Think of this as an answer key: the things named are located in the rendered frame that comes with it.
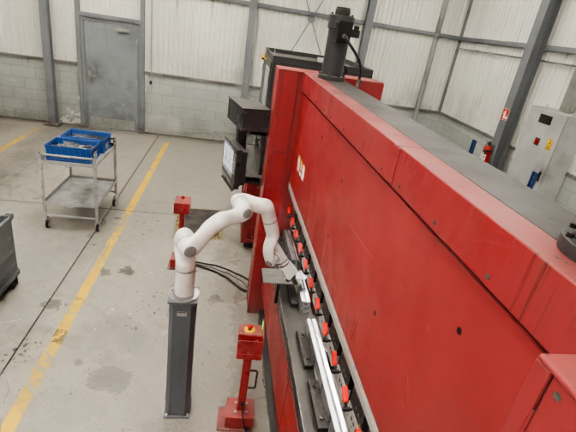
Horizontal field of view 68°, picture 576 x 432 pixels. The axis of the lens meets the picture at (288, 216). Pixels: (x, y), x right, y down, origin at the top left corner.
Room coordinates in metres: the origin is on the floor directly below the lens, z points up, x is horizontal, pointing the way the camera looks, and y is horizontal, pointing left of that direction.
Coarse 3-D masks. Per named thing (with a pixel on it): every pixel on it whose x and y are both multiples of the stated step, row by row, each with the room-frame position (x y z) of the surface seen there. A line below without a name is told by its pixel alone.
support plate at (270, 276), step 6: (264, 270) 2.60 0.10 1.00; (270, 270) 2.61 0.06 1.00; (276, 270) 2.62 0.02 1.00; (264, 276) 2.52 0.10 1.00; (270, 276) 2.53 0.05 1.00; (276, 276) 2.54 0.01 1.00; (282, 276) 2.56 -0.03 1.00; (264, 282) 2.45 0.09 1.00; (270, 282) 2.46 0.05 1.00; (276, 282) 2.47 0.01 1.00; (282, 282) 2.48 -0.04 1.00; (288, 282) 2.49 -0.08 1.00; (300, 282) 2.52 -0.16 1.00
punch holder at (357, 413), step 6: (354, 390) 1.29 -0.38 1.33; (354, 396) 1.28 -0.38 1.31; (348, 402) 1.30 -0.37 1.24; (354, 402) 1.26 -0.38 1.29; (360, 402) 1.22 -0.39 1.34; (354, 408) 1.25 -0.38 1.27; (360, 408) 1.21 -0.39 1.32; (348, 414) 1.28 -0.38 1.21; (354, 414) 1.24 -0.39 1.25; (360, 414) 1.19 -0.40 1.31; (348, 420) 1.26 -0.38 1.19; (354, 420) 1.22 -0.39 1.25; (360, 420) 1.18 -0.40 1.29; (366, 420) 1.16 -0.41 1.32; (354, 426) 1.20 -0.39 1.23; (360, 426) 1.17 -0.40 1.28; (366, 426) 1.16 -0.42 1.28
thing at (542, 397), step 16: (544, 368) 0.41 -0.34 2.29; (560, 368) 0.41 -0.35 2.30; (528, 384) 0.42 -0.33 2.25; (544, 384) 0.40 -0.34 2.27; (560, 384) 0.39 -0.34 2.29; (528, 400) 0.41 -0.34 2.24; (544, 400) 0.40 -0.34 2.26; (560, 400) 0.38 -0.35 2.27; (512, 416) 0.42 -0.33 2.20; (528, 416) 0.40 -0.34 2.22; (544, 416) 0.39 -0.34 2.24; (560, 416) 0.37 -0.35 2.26
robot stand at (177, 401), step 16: (176, 304) 2.09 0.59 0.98; (192, 304) 2.10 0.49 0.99; (176, 320) 2.09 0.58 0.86; (192, 320) 2.12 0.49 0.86; (176, 336) 2.09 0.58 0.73; (192, 336) 2.12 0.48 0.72; (176, 352) 2.09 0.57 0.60; (192, 352) 2.13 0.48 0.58; (176, 368) 2.09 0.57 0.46; (192, 368) 2.22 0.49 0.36; (176, 384) 2.09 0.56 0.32; (176, 400) 2.09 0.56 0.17; (176, 416) 2.09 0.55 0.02
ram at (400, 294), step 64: (320, 128) 2.65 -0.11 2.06; (320, 192) 2.37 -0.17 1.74; (384, 192) 1.49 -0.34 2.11; (320, 256) 2.11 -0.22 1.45; (384, 256) 1.35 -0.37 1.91; (448, 256) 1.00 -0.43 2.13; (384, 320) 1.23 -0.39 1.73; (448, 320) 0.91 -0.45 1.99; (512, 320) 0.74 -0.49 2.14; (384, 384) 1.10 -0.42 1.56; (448, 384) 0.83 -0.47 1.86; (512, 384) 0.67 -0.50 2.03
